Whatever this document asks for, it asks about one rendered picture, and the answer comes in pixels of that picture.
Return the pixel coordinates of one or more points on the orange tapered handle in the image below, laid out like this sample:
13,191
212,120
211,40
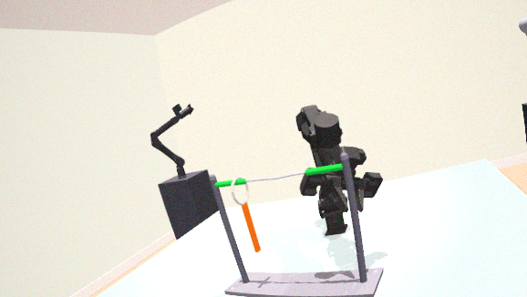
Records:
247,215

